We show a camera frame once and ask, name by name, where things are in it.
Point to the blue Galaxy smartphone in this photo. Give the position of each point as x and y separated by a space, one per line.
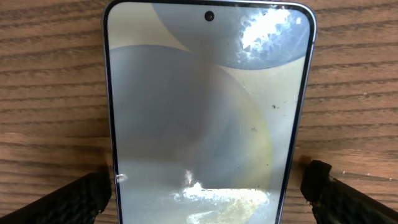
205 99

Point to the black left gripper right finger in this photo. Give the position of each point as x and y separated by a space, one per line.
334 202

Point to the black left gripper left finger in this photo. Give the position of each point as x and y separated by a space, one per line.
76 203

